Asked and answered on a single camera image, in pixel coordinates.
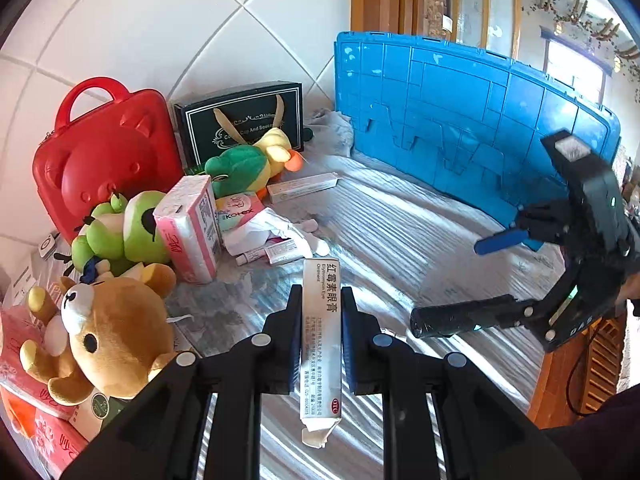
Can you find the long white tube box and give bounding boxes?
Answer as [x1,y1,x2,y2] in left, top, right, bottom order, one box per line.
[266,172,341,204]

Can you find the black gift box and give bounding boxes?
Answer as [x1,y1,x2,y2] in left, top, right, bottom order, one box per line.
[173,81,305,168]

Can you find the blue plastic crate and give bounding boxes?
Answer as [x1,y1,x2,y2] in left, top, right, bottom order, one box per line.
[334,31,622,228]

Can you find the wooden cabinet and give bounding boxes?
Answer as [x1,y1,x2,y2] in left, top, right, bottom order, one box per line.
[530,310,632,428]

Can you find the rolled patterned carpet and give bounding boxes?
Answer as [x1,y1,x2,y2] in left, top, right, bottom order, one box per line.
[424,0,456,41]

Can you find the wall vine decoration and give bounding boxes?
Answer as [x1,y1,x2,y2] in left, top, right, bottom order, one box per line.
[525,0,640,81]

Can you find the yellow duck plush green body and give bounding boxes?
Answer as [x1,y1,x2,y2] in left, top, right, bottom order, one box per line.
[205,127,303,198]

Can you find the pink sanitary pad packet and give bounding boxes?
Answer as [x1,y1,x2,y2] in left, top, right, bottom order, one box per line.
[215,192,266,231]

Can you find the dark clothing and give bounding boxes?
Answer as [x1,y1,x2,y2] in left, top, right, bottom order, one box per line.
[542,390,640,480]

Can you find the white ointment box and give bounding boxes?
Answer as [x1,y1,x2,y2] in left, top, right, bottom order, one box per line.
[299,257,343,448]

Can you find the brown bear plush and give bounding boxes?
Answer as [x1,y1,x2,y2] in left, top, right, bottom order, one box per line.
[20,262,178,406]

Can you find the pink tissue pack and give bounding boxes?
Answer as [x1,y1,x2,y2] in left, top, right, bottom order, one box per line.
[152,175,224,283]

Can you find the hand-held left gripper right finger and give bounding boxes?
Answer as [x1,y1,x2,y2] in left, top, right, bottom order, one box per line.
[340,287,566,480]

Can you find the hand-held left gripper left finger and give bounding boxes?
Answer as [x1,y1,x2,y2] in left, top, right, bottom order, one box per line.
[60,285,306,480]

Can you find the white cloth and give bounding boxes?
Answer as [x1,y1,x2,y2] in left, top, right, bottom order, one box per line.
[222,207,331,258]

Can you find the pink floral tissue packet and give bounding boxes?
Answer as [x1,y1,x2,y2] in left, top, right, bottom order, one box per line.
[0,305,76,418]

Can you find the red floral tissue packet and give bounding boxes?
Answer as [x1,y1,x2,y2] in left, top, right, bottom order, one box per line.
[0,390,88,480]

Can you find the wooden frosted glass screen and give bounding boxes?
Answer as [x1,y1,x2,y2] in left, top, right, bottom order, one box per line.
[435,0,523,58]

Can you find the small white device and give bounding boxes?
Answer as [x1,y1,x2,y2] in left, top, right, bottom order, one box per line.
[37,232,61,261]

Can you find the green frog plush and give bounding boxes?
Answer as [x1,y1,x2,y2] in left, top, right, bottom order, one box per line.
[70,190,173,277]

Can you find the window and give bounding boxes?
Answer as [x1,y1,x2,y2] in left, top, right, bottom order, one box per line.
[542,37,613,106]

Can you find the flat white box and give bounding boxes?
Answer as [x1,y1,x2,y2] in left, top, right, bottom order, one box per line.
[2,255,46,311]

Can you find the red bear-face carry case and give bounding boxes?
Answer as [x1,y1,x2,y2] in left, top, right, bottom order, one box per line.
[32,77,183,243]

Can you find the small pink white box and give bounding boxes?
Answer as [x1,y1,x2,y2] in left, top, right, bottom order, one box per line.
[265,240,301,264]

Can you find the black cable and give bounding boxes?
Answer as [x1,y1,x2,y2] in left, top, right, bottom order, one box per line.
[566,330,603,417]

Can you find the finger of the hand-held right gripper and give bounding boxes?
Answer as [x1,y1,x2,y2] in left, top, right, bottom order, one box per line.
[410,280,567,339]
[474,197,572,257]

